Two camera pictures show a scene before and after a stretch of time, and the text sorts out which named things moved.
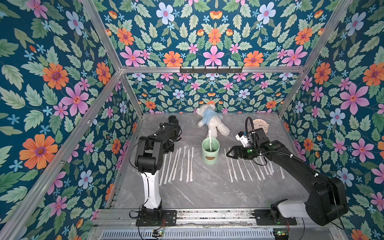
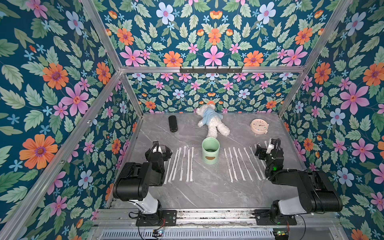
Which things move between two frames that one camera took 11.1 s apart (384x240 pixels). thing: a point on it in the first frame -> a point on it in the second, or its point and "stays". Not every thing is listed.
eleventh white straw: x=192 y=161 stays
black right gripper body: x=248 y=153 -> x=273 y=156
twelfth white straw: x=176 y=163 stays
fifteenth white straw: x=173 y=165 stays
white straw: x=233 y=169 stays
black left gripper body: x=168 y=146 -> x=164 y=157
